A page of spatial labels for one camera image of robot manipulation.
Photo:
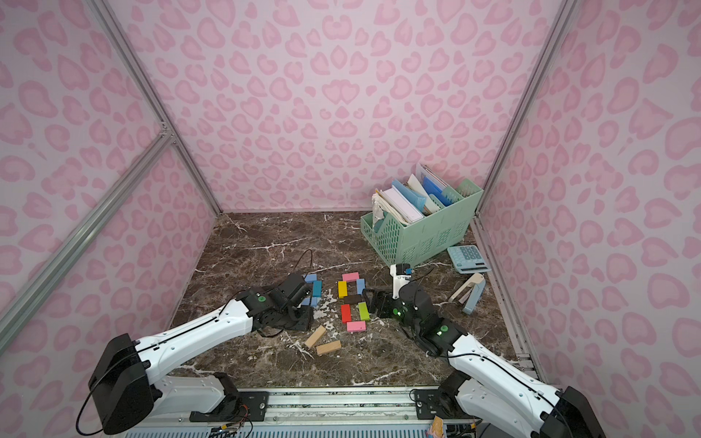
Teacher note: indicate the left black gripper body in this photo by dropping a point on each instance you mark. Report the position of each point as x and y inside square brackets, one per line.
[301, 301]

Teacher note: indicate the dark brown block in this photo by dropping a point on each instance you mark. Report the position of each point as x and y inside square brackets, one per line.
[353, 299]

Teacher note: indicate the wooden block diagonal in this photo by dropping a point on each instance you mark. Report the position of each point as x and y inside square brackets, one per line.
[315, 337]

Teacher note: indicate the wooden block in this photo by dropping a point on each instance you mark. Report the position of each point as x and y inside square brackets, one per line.
[328, 347]

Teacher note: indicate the green plastic file basket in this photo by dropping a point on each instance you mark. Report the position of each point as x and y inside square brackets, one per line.
[414, 244]

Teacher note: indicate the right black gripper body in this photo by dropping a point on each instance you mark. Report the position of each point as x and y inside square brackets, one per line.
[381, 302]

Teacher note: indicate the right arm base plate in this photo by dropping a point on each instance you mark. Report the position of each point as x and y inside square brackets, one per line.
[431, 403]

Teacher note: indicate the wooden box at right wall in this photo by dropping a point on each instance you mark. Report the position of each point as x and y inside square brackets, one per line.
[468, 295]

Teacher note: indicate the white papers stack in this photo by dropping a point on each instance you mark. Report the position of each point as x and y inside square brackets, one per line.
[393, 202]

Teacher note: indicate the yellow block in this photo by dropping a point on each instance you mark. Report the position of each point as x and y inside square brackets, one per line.
[342, 289]

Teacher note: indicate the red block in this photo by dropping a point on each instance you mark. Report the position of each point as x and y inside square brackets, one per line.
[346, 313]

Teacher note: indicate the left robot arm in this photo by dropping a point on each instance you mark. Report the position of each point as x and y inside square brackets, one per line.
[132, 379]

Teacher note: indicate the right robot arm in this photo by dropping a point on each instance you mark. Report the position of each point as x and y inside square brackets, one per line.
[485, 385]

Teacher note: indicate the pink block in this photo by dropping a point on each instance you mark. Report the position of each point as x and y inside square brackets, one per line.
[356, 326]
[351, 277]

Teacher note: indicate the blue folder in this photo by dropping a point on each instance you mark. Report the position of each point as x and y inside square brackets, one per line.
[437, 191]

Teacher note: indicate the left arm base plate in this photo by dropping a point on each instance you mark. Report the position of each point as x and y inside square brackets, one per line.
[234, 408]

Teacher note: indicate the teal block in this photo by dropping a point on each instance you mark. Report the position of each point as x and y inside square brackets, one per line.
[317, 288]

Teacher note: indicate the green block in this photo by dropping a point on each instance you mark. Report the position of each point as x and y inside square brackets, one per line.
[363, 311]

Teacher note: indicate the grey calculator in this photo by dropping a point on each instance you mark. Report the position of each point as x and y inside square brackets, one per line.
[467, 260]

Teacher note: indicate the front aluminium rail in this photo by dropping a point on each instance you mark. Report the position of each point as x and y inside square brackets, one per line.
[324, 412]

